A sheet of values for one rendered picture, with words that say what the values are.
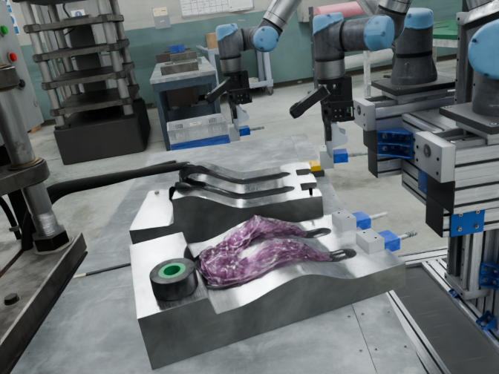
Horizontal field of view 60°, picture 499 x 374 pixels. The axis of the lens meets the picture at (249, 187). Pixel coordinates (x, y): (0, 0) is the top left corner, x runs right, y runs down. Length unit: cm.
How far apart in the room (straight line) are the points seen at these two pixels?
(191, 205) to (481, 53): 72
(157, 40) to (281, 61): 211
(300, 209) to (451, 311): 91
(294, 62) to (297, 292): 716
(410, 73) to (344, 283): 91
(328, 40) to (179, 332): 75
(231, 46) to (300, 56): 637
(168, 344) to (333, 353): 27
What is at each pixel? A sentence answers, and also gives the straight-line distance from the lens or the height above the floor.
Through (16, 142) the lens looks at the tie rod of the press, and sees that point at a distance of 126.
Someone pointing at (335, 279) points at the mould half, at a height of 87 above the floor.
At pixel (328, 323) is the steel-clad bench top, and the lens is 83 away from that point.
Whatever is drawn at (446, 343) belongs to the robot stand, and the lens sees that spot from 170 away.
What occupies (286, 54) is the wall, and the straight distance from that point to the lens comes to 780.
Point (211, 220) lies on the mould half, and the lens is 111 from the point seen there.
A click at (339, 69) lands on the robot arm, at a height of 117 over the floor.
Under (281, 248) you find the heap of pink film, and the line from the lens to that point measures 82.
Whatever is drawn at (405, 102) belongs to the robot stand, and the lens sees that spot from 157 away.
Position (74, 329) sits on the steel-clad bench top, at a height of 80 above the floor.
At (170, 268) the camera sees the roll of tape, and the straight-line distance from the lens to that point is 78.
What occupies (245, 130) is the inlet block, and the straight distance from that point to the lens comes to 158.
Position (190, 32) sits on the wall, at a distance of 755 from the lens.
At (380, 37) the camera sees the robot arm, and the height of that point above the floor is 124.
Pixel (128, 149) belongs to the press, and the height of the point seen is 6.
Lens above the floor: 134
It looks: 22 degrees down
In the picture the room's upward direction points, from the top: 8 degrees counter-clockwise
